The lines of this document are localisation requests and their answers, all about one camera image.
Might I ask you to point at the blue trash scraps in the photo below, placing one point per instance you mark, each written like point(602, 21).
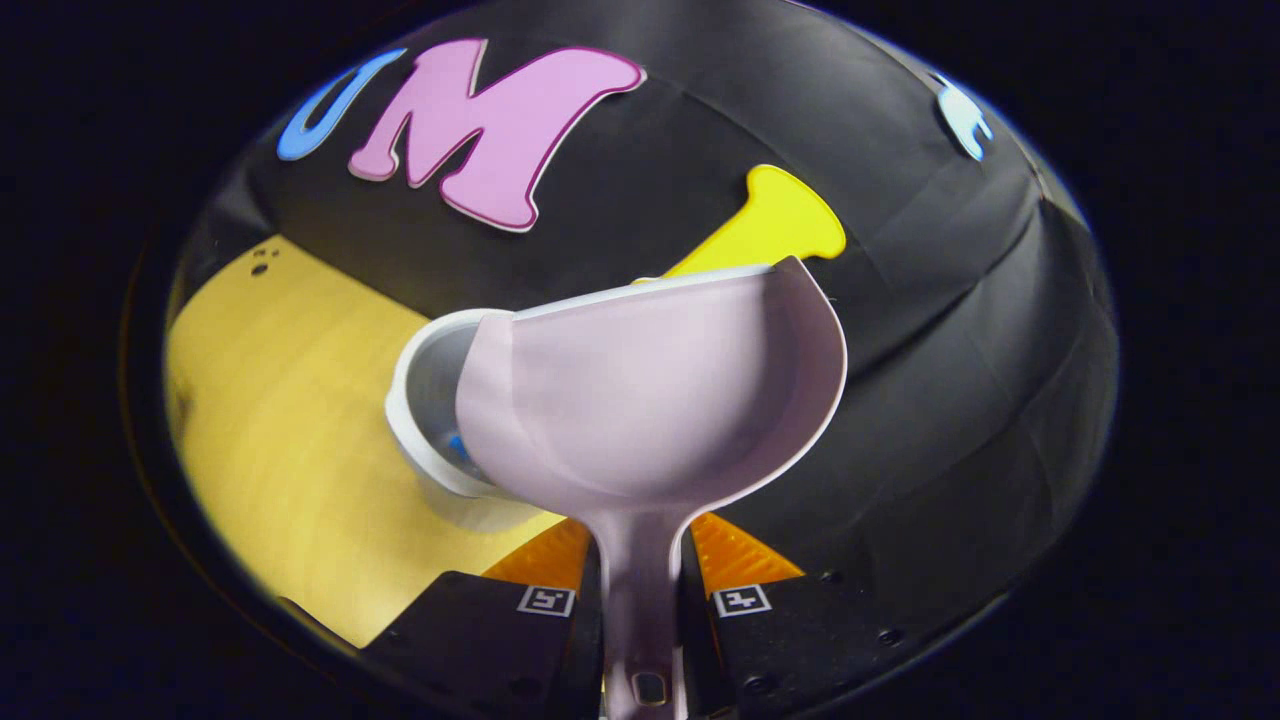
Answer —
point(458, 446)

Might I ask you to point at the white ribbed garbage bin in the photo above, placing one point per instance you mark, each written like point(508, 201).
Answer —
point(425, 400)

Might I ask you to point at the yellow wooden desktop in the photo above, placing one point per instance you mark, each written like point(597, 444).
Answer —
point(300, 420)

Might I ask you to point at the pink dustpan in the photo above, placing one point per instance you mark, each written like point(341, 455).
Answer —
point(640, 400)

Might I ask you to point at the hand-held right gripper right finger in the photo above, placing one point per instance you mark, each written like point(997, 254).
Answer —
point(800, 640)

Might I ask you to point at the black backdrop cloth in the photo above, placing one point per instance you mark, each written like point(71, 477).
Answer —
point(950, 350)

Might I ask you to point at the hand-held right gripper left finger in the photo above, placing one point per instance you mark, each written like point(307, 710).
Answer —
point(480, 640)

